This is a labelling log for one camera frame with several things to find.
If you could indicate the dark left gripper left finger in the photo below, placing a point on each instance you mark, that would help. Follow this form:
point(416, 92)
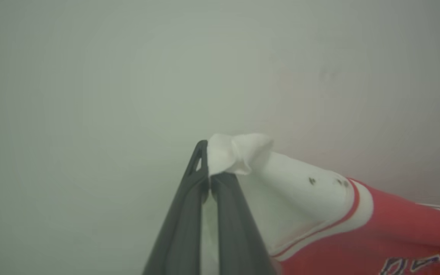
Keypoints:
point(181, 229)

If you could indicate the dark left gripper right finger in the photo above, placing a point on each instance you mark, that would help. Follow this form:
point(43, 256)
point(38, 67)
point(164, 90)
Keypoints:
point(239, 236)

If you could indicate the red and white jersey garment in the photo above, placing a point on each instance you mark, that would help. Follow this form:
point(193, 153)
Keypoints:
point(319, 198)

